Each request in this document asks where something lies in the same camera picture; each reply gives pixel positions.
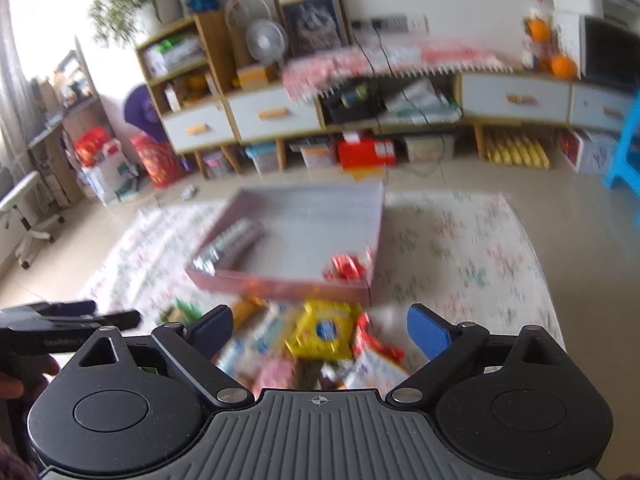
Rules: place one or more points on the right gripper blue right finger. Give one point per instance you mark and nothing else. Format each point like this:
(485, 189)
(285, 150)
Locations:
(429, 331)

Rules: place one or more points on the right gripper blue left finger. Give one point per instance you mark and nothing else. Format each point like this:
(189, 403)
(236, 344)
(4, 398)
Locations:
(209, 333)

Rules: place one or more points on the green snack packet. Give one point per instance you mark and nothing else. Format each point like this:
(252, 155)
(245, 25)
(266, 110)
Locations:
(181, 312)

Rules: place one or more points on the gold biscuit packet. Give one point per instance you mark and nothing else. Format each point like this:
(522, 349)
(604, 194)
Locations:
(246, 307)

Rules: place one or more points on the red snack packet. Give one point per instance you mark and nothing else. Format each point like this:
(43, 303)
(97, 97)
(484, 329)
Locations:
(364, 339)

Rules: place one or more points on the white orange jam biscuit packet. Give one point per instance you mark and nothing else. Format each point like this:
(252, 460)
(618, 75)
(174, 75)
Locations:
(374, 371)

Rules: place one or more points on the pink marshmallow crisp packet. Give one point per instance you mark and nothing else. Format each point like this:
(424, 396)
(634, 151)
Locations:
(276, 373)

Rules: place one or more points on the silver grey wafer packet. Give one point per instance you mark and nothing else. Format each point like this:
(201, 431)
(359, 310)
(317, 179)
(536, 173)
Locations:
(225, 249)

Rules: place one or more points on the red white candy packet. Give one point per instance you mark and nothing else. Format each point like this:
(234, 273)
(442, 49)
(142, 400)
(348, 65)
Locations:
(348, 267)

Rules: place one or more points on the yellow cracker packet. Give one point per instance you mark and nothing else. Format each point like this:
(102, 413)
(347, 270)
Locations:
(324, 331)

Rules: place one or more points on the white long bread packet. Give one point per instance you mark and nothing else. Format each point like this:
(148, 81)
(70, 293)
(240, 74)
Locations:
(259, 340)

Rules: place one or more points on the person's left hand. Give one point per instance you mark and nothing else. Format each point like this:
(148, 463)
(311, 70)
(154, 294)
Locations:
(30, 381)

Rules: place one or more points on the floral tablecloth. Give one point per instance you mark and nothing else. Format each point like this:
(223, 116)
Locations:
(464, 255)

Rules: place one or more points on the pink cardboard box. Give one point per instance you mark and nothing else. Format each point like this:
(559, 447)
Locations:
(304, 227)

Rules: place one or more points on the red festive bag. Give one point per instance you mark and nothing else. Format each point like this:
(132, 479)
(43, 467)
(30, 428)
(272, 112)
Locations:
(162, 165)

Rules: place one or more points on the white shopping bag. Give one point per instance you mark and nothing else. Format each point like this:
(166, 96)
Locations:
(111, 174)

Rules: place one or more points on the red shoe box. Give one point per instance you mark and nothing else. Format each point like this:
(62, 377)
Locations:
(366, 153)

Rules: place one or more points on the yellow egg tray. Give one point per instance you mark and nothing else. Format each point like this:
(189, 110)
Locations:
(515, 148)

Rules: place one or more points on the wooden tv cabinet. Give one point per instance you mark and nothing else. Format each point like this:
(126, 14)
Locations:
(478, 99)

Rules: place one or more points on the white box with clock print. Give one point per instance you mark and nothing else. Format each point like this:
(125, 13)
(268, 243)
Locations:
(587, 152)

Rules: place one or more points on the black bag on shelf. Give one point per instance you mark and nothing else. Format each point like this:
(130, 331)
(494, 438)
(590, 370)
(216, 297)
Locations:
(357, 100)

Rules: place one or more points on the blue plastic stool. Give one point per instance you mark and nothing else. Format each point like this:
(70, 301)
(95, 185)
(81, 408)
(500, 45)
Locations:
(625, 164)

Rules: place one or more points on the wooden shelf unit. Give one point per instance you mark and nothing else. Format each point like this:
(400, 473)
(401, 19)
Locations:
(187, 61)

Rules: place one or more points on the pink cloth on cabinet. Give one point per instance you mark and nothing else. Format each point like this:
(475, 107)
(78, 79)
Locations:
(321, 74)

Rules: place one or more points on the white desk fan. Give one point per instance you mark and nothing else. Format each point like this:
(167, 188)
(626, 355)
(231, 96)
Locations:
(266, 41)

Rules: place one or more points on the orange fruit lower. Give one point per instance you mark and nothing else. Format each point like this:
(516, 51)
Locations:
(563, 67)

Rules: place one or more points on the orange fruit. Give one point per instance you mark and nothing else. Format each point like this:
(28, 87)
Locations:
(538, 30)
(563, 67)

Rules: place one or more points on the orange fruit upper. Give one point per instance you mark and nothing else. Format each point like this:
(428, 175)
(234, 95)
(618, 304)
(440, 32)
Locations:
(538, 30)

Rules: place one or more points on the framed cat picture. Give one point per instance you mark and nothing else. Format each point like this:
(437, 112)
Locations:
(313, 26)

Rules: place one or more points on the microwave oven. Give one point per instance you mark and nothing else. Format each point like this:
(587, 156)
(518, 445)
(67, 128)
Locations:
(603, 52)

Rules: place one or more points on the potted green plant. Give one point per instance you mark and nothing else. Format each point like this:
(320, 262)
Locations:
(120, 20)

